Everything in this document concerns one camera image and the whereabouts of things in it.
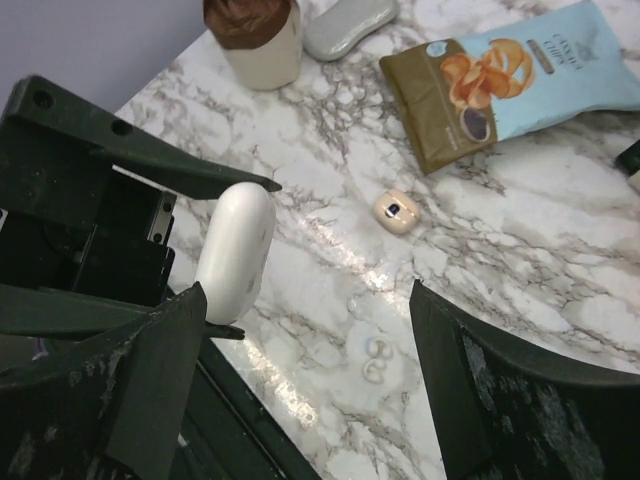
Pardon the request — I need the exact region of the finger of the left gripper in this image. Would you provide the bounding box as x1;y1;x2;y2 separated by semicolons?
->
0;282;246;342
6;75;282;200

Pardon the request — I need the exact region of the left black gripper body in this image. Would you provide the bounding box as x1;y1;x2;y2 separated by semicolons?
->
1;170;176;305

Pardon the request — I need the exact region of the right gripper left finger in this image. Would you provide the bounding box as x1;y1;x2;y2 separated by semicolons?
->
1;284;206;479

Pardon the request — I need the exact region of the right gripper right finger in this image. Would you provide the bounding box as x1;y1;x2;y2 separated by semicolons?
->
409;281;639;479

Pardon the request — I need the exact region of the beige earbud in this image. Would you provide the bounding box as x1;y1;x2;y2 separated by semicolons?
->
361;358;388;385
366;337;394;361

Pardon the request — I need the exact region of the white earbud charging case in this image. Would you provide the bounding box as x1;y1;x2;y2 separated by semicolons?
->
195;182;276;325

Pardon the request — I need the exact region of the beige earbud charging case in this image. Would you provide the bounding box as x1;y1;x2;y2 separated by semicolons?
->
373;189;420;235

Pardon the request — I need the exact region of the brown paper wrapped cup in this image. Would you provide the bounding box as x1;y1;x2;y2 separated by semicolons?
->
203;1;302;91

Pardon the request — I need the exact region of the blue cassava chips bag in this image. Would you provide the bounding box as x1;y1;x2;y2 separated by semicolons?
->
379;1;639;174

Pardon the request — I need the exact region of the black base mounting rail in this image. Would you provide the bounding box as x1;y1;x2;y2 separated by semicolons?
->
169;339;319;480

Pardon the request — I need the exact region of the black frame cream shelf unit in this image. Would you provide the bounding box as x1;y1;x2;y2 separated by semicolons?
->
615;140;640;193

